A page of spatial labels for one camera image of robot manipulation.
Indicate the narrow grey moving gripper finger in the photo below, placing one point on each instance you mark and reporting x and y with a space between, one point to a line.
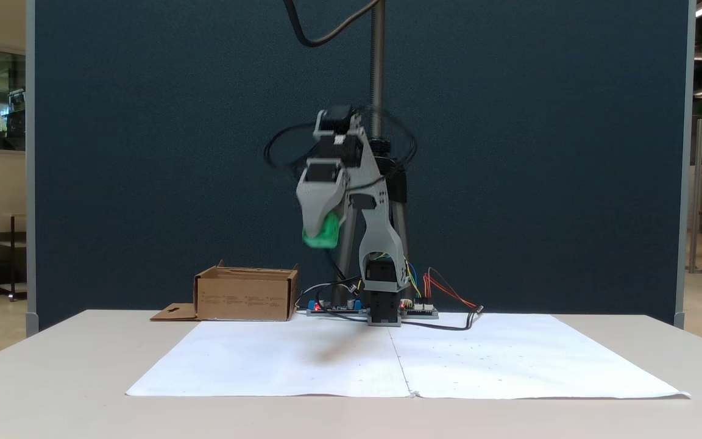
347 204

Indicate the brown cardboard box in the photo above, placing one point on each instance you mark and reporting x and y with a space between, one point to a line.
244 299

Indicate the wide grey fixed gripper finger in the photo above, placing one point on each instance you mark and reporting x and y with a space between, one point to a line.
317 207

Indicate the black camera stand with pole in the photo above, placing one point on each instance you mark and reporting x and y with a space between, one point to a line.
378 61

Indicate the dark blue partition panel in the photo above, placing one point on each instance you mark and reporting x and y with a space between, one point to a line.
174 152

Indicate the framed wall window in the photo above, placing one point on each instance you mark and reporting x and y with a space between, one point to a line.
7 100

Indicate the circuit board with red LED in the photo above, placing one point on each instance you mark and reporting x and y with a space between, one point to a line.
421 310

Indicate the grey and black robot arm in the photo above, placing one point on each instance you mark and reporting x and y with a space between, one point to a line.
381 238

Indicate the green dice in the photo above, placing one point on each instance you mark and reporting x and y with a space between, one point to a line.
328 235

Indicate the black shelf cart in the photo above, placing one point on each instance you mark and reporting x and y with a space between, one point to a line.
10 244

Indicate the blue circuit board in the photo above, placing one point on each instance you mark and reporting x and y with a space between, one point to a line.
334 306

